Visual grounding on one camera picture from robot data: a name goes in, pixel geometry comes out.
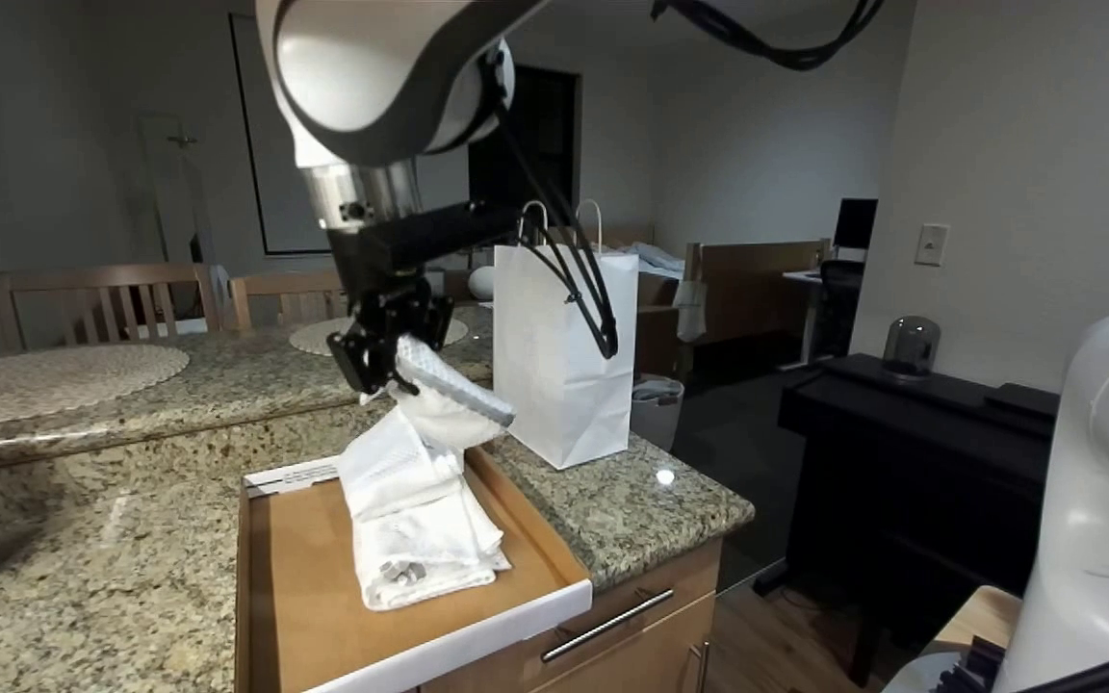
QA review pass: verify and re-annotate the black upright piano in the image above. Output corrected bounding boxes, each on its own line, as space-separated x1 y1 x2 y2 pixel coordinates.
774 349 1090 687

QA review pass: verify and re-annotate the large round woven placemat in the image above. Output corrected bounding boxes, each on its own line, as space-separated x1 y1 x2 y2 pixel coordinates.
0 339 194 434

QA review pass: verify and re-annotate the folded white towel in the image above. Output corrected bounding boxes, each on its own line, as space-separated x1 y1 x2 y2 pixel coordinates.
349 478 517 615

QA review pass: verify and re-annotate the dark computer monitor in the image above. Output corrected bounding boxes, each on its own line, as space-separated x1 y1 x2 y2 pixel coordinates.
828 194 882 253

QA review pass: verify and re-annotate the white light switch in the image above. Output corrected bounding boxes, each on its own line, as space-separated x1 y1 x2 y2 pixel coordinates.
908 225 952 271

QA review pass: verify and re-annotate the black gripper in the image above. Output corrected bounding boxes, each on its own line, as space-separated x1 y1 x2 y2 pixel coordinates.
324 220 454 402

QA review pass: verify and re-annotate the wooden dining chair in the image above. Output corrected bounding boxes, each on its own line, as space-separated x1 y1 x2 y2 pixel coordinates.
0 257 231 353
225 263 354 342

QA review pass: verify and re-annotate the light wooden table corner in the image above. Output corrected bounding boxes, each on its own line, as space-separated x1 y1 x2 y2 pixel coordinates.
927 582 1031 660

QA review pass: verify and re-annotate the metal drawer handle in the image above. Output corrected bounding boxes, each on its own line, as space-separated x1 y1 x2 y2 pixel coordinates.
535 587 682 669

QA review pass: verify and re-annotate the wooden drawer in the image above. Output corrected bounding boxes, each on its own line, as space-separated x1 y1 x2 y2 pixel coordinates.
234 439 597 693

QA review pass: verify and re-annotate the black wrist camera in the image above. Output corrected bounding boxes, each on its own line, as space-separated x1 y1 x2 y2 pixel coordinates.
416 202 517 263

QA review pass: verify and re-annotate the wooden sideboard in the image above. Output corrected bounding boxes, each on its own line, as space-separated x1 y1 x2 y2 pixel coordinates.
685 239 831 388

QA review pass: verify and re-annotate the grey trash bin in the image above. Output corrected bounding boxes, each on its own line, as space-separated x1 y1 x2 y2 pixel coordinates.
629 371 691 455

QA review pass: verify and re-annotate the potted plant in white pot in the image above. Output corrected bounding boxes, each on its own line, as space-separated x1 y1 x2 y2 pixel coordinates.
460 253 501 310

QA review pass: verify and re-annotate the shiny metal kettle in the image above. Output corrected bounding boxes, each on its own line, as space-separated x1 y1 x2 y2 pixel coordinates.
882 313 945 378

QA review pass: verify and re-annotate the white paper bag with handles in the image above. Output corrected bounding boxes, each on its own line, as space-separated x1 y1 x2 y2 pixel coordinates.
490 197 642 475

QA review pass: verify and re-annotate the dark window opening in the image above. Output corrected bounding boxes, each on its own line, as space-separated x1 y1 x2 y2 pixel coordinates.
466 59 583 250

